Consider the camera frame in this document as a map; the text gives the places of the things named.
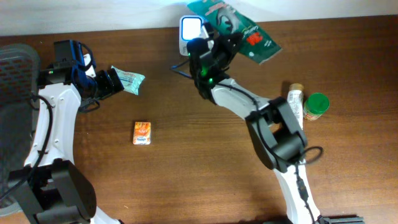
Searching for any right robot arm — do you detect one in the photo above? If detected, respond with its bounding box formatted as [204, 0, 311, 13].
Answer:
[187, 34, 364, 223]

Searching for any white tube gold cap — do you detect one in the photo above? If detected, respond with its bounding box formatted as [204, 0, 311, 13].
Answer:
[287, 83, 303, 129]

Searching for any light green wipes packet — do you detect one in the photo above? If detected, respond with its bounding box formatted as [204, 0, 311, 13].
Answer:
[111, 66, 145, 95]

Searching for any grey plastic basket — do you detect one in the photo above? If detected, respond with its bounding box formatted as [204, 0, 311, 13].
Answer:
[1, 44, 40, 194]

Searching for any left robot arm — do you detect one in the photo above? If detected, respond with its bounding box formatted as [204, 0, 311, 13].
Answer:
[6, 40, 124, 223]

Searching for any green 3M glove package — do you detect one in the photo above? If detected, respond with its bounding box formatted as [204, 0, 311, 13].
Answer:
[187, 0, 282, 64]

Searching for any green lid glass jar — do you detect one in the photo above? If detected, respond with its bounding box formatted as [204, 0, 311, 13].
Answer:
[303, 93, 330, 121]

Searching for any orange tissue pack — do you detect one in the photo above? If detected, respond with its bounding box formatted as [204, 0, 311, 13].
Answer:
[132, 121, 152, 145]

